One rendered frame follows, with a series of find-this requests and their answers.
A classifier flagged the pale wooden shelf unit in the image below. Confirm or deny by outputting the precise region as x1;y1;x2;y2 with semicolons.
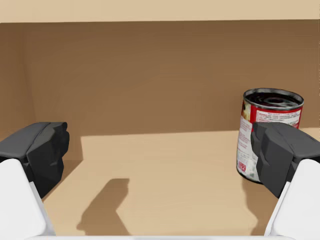
0;0;320;237

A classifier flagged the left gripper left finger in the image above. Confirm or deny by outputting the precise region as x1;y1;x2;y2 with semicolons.
0;121;71;237

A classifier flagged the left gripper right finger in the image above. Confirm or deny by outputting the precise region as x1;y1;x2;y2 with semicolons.
250;121;320;237

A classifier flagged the red and white can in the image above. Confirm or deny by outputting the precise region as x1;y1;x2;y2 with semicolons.
235;87;305;185

